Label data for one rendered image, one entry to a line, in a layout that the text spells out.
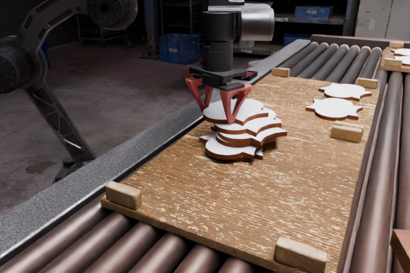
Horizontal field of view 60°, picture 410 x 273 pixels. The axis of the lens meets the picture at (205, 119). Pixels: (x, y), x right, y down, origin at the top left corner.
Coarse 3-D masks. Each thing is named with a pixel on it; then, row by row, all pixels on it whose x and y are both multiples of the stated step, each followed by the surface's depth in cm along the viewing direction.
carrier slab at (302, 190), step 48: (192, 144) 72; (288, 144) 72; (336, 144) 72; (144, 192) 56; (192, 192) 56; (240, 192) 56; (288, 192) 56; (336, 192) 56; (192, 240) 48; (240, 240) 46; (336, 240) 46
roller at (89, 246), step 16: (320, 48) 171; (304, 64) 144; (112, 224) 52; (128, 224) 54; (80, 240) 49; (96, 240) 49; (112, 240) 51; (64, 256) 46; (80, 256) 46; (96, 256) 48; (48, 272) 43; (64, 272) 44; (80, 272) 46
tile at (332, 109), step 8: (320, 104) 91; (328, 104) 91; (336, 104) 91; (344, 104) 91; (352, 104) 91; (320, 112) 86; (328, 112) 86; (336, 112) 86; (344, 112) 86; (352, 112) 86; (328, 120) 84; (336, 120) 83
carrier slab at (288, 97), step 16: (272, 80) 114; (288, 80) 114; (304, 80) 114; (320, 80) 114; (256, 96) 100; (272, 96) 100; (288, 96) 100; (304, 96) 100; (320, 96) 100; (368, 96) 100; (288, 112) 88; (304, 112) 88; (368, 112) 88; (304, 128) 79; (320, 128) 79; (368, 128) 79
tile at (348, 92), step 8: (320, 88) 103; (328, 88) 103; (336, 88) 103; (344, 88) 103; (352, 88) 103; (360, 88) 103; (328, 96) 98; (336, 96) 96; (344, 96) 96; (352, 96) 96; (360, 96) 97
